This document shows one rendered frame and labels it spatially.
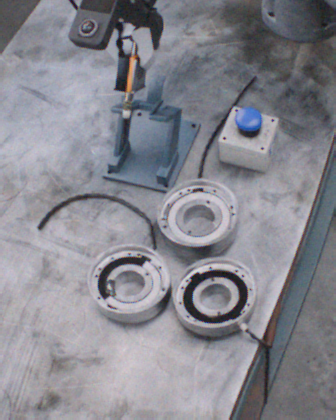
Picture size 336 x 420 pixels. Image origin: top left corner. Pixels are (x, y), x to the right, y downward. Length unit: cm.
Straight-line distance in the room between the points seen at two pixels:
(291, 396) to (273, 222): 80
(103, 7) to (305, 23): 51
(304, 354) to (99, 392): 96
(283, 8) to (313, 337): 88
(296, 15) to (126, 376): 66
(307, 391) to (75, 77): 93
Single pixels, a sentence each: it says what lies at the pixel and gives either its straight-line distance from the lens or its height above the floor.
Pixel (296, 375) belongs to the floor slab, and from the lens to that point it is 189.
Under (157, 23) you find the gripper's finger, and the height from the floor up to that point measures 109.
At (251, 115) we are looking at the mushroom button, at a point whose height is 87.
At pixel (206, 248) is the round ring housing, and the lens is 107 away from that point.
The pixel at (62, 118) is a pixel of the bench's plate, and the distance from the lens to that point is 129.
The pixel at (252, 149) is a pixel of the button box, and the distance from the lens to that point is 115.
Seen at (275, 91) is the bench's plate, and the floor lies 80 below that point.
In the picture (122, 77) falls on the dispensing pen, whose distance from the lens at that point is 105.
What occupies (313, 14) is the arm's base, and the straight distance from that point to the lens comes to 135.
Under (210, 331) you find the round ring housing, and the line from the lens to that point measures 102.
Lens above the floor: 173
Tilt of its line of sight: 53 degrees down
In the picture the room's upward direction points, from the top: 9 degrees counter-clockwise
